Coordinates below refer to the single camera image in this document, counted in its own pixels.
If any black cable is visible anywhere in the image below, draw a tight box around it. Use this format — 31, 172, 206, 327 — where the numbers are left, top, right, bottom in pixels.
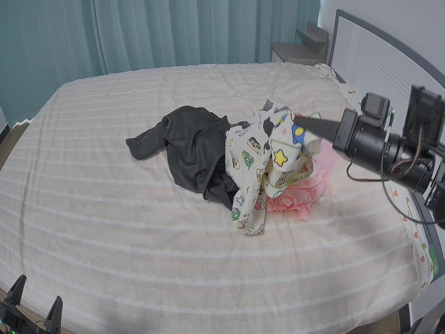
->
347, 159, 439, 225

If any black garment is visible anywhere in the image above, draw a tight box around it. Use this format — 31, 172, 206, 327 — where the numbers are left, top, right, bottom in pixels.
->
126, 105, 240, 211

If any pink garment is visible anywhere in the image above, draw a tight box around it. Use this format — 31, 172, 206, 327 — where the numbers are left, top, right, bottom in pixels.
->
266, 141, 340, 222

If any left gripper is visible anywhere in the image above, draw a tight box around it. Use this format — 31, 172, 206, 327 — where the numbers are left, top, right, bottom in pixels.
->
0, 274, 63, 334

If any grey bedside table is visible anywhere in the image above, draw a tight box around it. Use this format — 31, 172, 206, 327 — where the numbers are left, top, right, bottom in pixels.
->
271, 21, 330, 63

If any blue-green curtain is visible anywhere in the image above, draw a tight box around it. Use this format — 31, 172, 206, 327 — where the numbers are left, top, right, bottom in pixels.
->
0, 0, 325, 124

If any white printed pyjama top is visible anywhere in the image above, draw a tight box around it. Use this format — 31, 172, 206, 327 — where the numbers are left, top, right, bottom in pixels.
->
224, 101, 315, 236

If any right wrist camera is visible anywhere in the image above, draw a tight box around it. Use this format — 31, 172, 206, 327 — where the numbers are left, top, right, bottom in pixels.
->
361, 93, 395, 129

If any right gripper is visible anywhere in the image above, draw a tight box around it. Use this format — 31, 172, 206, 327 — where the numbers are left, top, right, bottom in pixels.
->
294, 108, 404, 182

